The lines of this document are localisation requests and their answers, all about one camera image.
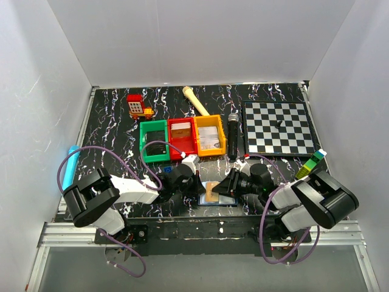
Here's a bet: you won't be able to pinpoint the navy blue card holder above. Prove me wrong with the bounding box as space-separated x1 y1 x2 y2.
198 181 238 206

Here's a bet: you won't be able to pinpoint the gold VIP credit card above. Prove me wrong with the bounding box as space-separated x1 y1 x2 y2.
204 181 219 203

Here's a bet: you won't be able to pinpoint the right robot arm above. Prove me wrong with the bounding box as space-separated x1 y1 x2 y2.
212 164 359 240

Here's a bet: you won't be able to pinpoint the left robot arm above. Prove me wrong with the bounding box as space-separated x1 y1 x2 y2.
63 164 205 235

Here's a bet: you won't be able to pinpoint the orange cards in red bin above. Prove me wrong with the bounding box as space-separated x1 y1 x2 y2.
170 122 191 139

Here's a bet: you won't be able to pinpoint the white cards in yellow bin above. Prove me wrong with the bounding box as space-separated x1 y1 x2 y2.
198 126 220 150

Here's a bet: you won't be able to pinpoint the black object in green bin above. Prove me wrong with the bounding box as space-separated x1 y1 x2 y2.
145 130 167 156

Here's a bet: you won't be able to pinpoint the yellow plastic bin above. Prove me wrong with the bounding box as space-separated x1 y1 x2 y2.
193 115 227 157

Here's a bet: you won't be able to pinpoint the red plastic bin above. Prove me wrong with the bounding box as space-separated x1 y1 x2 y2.
167 117 198 161

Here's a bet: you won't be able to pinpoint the yellow green brick stack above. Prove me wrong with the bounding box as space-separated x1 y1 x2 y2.
295 149 327 179

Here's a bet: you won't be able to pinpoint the black white chessboard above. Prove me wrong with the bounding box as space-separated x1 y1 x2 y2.
242 100 317 157

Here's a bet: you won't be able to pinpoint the green plastic bin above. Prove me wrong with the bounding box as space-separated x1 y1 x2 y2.
139 120 170 163

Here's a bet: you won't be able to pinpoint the black microphone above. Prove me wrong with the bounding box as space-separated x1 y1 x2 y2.
227 113 239 161

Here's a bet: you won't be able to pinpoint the beige wooden microphone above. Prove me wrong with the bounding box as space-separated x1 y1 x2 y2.
182 86 210 116

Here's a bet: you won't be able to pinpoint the light blue toy microphone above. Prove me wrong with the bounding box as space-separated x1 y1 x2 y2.
62 152 80 190

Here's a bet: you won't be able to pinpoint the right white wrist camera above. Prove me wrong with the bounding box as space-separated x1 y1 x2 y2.
234 159 250 176

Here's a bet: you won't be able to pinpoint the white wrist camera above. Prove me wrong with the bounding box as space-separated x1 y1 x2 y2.
181 154 199 173
234 159 250 176

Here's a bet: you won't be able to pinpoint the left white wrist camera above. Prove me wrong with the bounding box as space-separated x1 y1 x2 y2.
181 154 199 173

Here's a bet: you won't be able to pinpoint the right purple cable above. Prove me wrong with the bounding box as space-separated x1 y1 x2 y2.
244 153 322 265

